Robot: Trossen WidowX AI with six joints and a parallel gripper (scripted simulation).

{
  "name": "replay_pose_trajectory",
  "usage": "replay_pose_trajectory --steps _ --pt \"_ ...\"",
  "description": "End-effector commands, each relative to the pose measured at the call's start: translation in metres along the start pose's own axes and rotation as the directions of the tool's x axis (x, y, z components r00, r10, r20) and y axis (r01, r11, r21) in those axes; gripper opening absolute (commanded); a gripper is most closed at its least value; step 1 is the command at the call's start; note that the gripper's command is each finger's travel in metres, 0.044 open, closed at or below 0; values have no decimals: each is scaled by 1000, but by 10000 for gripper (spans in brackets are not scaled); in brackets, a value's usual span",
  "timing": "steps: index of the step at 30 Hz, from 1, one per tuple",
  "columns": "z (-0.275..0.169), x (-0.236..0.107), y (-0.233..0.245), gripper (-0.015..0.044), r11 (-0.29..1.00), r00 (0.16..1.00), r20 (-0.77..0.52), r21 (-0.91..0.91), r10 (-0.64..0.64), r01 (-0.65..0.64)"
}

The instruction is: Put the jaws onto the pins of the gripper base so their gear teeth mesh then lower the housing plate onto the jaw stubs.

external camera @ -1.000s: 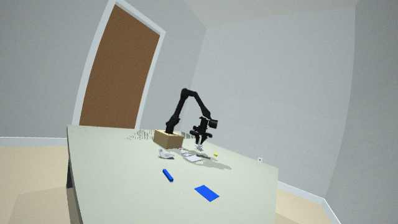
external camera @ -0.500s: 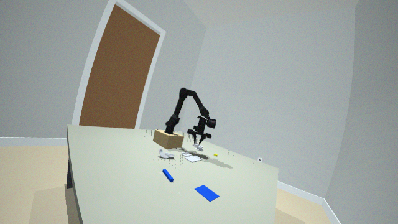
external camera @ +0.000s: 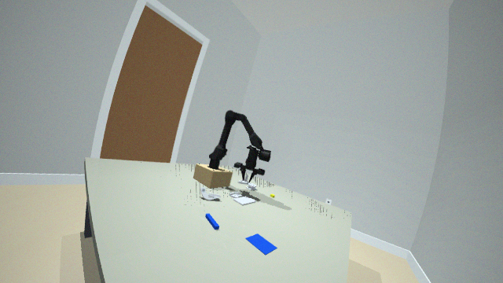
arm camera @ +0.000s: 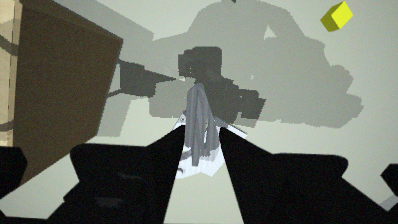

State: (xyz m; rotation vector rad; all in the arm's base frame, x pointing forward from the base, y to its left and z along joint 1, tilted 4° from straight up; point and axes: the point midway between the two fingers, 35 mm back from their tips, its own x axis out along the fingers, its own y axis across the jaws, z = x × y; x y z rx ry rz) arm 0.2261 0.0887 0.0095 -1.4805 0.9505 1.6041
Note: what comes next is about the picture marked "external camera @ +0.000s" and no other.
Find blue flat rectangular plate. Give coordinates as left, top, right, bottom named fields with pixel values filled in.
left=246, top=234, right=277, bottom=255

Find blue flat bar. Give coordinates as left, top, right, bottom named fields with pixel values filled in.
left=205, top=213, right=219, bottom=230

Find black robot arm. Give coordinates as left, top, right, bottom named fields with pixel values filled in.
left=207, top=110, right=271, bottom=169

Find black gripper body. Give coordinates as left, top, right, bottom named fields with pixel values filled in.
left=233, top=156, right=265, bottom=176

